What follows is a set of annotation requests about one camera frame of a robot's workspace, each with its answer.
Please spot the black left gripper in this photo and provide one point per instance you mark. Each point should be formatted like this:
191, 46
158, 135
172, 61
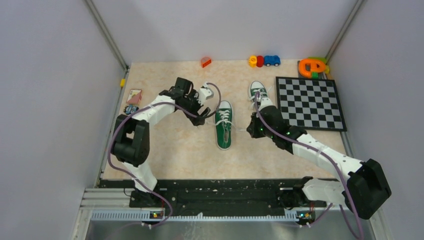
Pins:
194, 95

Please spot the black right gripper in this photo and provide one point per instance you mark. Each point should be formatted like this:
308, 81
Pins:
252, 128

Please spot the green canvas sneaker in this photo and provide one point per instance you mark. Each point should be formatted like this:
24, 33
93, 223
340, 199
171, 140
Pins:
223, 124
256, 89

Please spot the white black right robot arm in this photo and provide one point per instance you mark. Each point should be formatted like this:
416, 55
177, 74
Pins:
360, 185

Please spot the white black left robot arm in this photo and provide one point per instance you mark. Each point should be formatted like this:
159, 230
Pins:
131, 137

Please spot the orange toy brick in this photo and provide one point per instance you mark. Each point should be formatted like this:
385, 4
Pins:
205, 61

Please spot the pink tangram puzzle box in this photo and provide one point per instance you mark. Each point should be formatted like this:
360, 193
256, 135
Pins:
134, 97

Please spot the black white chessboard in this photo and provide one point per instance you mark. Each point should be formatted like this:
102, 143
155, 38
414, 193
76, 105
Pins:
312, 104

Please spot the yellow toy block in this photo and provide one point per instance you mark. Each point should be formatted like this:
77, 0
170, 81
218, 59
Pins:
252, 61

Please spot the red toy block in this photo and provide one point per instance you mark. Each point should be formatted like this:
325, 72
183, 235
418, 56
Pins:
259, 61

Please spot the blue toy car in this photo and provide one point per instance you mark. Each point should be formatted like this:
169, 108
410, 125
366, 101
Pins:
271, 60

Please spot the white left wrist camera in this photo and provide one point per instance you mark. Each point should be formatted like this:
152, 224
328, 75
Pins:
204, 93

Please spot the yellow clip on frame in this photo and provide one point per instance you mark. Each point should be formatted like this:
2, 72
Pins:
122, 82

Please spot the orange green ring toy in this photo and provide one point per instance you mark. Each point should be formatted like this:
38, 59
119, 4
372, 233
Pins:
313, 68

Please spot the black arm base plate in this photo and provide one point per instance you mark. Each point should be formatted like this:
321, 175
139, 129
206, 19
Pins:
220, 197

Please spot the aluminium frame rail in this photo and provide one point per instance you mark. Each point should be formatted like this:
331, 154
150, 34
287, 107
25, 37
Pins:
111, 208

